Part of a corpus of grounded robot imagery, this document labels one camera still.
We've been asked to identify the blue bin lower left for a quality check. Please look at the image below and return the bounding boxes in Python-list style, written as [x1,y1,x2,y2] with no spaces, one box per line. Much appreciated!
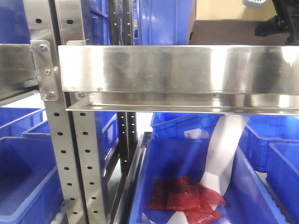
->
[0,137,63,224]

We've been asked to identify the blue bin upper shelf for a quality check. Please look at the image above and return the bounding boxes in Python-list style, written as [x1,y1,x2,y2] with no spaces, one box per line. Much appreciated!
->
[137,0,196,45]

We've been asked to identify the steel shelf beam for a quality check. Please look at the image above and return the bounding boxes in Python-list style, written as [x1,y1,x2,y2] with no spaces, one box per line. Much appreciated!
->
[0,44,38,106]
[58,45,299,115]

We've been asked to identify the left steel shelf beam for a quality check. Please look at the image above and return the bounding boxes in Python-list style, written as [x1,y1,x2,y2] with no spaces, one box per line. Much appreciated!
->
[0,44,38,106]

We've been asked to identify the blue bin with red pads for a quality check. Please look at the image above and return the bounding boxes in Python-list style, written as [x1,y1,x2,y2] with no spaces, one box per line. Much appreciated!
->
[129,139,286,224]

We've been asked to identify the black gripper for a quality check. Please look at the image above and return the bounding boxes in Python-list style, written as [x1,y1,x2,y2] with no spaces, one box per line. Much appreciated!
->
[255,0,299,44]

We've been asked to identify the steel corner bracket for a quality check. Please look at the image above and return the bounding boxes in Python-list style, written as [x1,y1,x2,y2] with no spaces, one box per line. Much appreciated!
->
[30,40,58,101]

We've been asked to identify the blue bin lower right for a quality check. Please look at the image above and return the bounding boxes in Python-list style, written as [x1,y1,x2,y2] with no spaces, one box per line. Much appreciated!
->
[239,115,299,223]

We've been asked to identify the perforated steel upright post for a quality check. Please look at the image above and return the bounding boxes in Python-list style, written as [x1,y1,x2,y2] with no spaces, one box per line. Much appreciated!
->
[24,0,107,224]

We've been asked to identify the white paper strip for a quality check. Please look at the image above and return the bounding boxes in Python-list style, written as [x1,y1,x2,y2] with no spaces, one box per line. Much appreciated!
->
[140,115,250,224]

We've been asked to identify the black perforated rear post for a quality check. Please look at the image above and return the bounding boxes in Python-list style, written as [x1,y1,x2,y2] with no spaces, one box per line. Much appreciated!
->
[108,0,137,173]

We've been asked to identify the brown cardboard box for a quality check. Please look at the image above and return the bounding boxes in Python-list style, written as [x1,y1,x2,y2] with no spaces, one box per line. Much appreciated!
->
[189,0,290,45]

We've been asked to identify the blue bin rear centre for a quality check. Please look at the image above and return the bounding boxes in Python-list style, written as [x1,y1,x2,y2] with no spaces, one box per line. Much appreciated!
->
[150,112,220,140]

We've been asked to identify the red bubble wrap pads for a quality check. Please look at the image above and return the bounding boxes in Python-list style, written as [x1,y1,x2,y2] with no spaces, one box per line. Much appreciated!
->
[150,176,226,224]

